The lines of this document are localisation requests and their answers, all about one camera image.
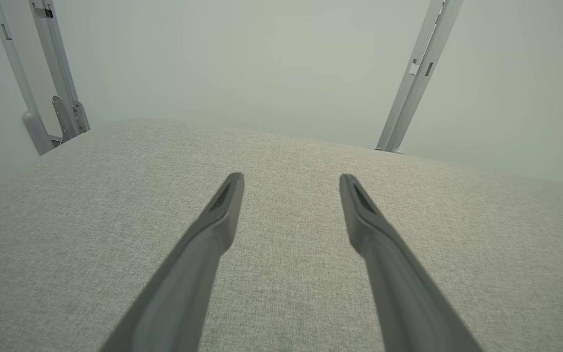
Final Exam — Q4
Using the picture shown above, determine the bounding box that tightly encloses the grey slotted metal post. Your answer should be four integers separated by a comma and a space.
375, 0, 464, 154

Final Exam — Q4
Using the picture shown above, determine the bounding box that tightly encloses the grey post with rounded foot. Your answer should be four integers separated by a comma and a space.
0, 0, 56, 156

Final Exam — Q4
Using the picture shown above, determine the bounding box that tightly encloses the grey post with hinge bracket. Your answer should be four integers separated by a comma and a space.
29, 0, 91, 144

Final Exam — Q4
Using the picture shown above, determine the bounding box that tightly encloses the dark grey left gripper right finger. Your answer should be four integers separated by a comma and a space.
338, 173, 483, 352

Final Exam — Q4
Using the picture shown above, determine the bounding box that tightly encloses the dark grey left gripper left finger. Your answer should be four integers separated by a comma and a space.
98, 172, 246, 352

